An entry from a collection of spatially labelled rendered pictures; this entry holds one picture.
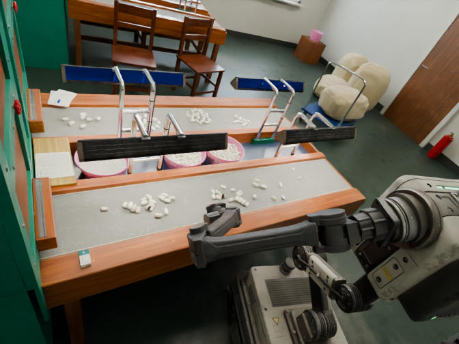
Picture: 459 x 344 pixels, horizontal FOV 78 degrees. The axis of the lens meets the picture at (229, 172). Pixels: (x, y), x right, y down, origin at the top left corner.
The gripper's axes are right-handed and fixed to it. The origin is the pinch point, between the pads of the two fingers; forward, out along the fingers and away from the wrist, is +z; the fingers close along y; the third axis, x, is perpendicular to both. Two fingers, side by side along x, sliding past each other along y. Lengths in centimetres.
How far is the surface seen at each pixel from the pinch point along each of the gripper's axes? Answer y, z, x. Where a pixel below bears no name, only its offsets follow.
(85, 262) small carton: 57, -13, 7
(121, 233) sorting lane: 42.1, -1.0, 3.1
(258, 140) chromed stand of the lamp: -67, 44, -30
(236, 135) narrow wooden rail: -48, 44, -35
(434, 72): -478, 103, -118
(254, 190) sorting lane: -33.9, 6.2, -3.1
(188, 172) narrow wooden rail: 0.9, 18.8, -16.4
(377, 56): -494, 208, -172
